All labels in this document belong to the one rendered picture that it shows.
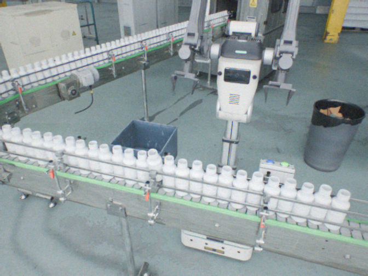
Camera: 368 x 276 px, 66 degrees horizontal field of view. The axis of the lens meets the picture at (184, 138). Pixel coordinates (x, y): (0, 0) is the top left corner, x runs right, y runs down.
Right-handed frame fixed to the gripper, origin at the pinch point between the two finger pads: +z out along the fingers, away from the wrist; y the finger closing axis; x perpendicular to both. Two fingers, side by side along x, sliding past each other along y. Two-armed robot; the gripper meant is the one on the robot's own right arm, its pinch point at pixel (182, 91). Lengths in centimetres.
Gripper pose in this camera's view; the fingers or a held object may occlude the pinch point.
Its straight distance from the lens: 145.7
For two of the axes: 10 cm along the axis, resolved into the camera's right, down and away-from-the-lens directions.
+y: 9.6, 2.1, -1.6
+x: 1.8, -1.0, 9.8
